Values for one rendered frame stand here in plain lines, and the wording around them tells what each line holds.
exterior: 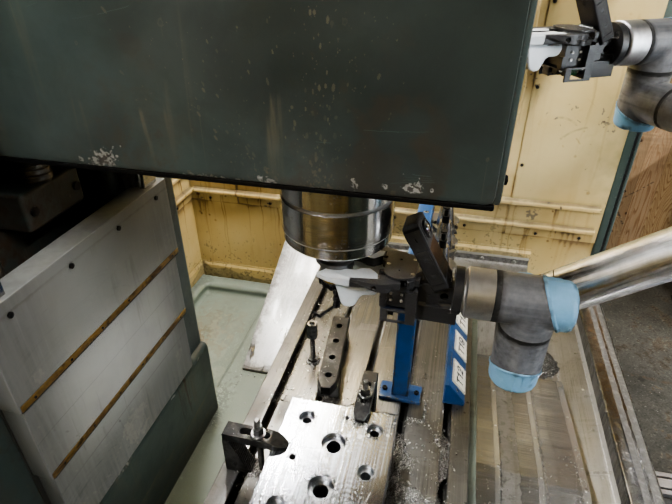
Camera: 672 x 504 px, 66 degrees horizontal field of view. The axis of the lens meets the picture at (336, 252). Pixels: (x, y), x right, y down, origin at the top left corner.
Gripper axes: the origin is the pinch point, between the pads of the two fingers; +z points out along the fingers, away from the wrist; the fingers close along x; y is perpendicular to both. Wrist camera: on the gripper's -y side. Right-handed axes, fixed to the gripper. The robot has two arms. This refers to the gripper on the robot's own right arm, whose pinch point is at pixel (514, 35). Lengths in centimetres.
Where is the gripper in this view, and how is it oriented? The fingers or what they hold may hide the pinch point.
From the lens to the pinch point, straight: 95.0
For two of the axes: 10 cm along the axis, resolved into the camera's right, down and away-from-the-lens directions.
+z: -9.6, 1.5, -2.4
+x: -2.8, -5.0, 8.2
